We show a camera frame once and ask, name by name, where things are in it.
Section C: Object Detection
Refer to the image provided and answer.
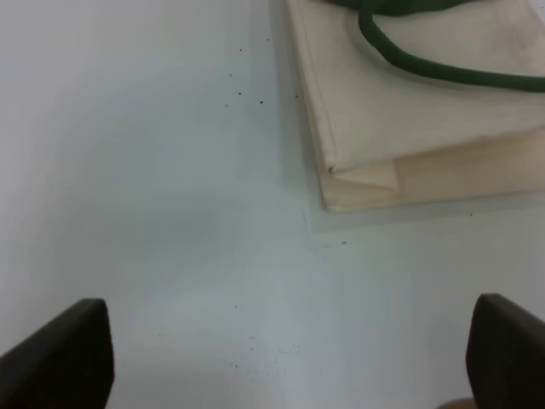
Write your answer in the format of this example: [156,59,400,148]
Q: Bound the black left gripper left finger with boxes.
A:
[1,298,115,408]

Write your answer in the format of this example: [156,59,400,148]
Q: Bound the white linen bag green handles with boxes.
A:
[287,1,544,212]

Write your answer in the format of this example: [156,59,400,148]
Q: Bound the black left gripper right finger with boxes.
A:
[466,294,544,409]

